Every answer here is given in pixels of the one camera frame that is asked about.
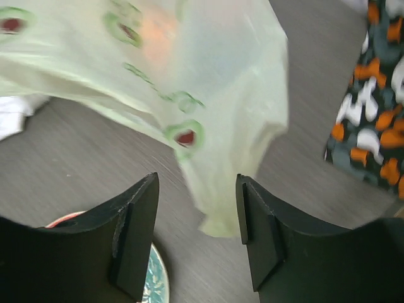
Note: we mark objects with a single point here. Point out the camouflage patterned shorts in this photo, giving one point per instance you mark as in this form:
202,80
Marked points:
367,137

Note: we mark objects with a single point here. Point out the light green plastic bag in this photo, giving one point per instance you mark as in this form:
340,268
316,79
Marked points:
207,78

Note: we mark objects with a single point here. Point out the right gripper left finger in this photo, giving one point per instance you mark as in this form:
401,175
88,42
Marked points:
25,251

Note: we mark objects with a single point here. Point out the white printed t-shirt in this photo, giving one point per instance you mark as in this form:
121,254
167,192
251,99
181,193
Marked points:
14,111

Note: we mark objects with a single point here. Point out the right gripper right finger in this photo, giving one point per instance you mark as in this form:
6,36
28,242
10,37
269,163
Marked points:
296,257

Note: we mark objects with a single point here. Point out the red and teal plate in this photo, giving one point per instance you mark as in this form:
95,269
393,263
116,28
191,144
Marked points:
154,274

